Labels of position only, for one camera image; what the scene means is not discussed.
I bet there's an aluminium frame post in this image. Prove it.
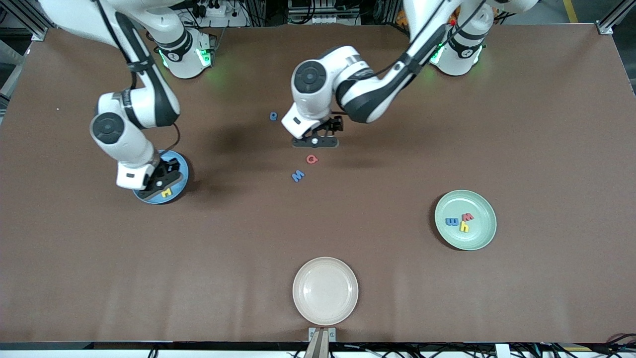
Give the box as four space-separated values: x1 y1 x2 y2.
596 0 636 35
0 0 50 41

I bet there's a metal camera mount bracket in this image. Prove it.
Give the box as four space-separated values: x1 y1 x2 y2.
308 327 337 358

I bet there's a blue plate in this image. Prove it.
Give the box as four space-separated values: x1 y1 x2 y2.
132 150 190 205

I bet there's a cream plate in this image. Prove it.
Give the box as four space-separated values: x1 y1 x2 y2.
292 257 359 327

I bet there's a green plate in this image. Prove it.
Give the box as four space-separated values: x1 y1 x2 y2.
434 189 497 251

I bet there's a white power strip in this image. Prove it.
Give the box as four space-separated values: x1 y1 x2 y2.
196 0 234 18

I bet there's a metal equipment rack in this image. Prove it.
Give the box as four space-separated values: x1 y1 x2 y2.
287 0 362 25

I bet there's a brown table mat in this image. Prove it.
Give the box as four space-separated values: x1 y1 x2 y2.
0 24 636 344

